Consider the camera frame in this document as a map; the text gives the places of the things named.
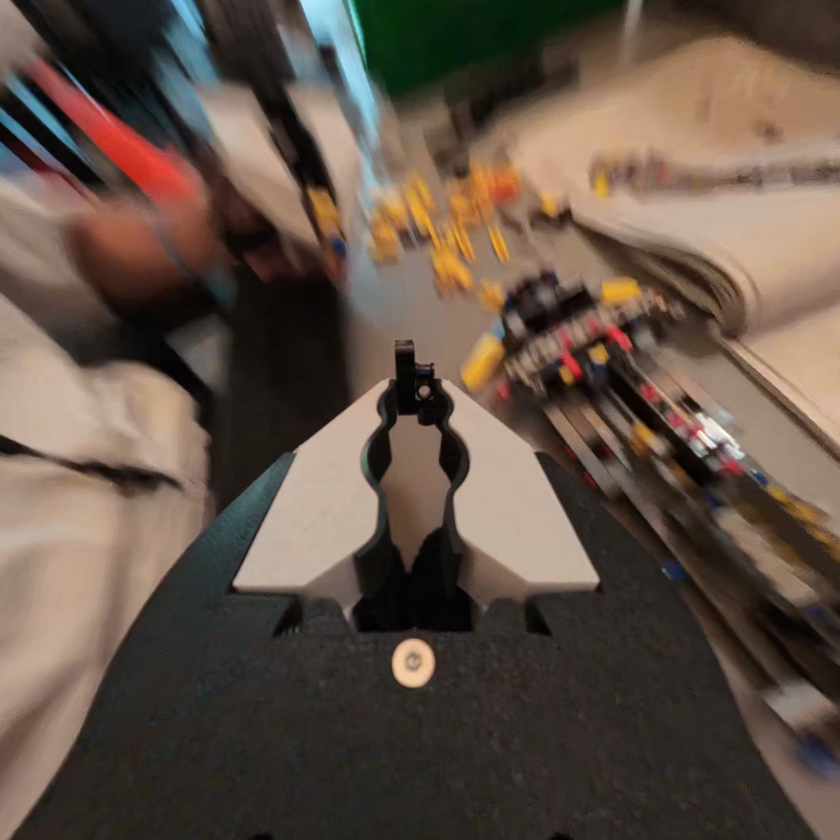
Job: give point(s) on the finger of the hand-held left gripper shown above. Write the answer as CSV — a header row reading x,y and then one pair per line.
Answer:
x,y
262,170
338,144

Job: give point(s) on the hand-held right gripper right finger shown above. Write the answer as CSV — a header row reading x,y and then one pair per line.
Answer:
x,y
518,518

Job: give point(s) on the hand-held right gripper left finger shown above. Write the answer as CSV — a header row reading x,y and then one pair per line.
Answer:
x,y
315,518

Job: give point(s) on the lego car model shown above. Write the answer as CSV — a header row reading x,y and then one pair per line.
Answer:
x,y
590,394

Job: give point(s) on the black lego piece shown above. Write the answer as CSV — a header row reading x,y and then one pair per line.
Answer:
x,y
413,384

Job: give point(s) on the person's left forearm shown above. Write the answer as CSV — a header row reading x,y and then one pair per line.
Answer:
x,y
124,249

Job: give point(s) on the pile of yellow lego beams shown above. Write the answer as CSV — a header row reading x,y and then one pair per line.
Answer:
x,y
433,223

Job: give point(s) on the yellow lego panel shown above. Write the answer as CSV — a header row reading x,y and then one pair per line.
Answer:
x,y
482,361

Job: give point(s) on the lego instruction booklet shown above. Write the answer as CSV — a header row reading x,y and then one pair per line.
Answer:
x,y
754,229

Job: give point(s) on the person's left hand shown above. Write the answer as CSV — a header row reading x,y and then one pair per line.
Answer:
x,y
243,229

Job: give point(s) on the orange traffic cone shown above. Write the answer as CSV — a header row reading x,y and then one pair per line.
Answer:
x,y
131,157

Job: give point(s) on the black foam mat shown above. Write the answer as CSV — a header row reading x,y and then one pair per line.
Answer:
x,y
282,380

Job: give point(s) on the green plastic bin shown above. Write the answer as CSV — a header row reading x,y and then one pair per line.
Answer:
x,y
472,39

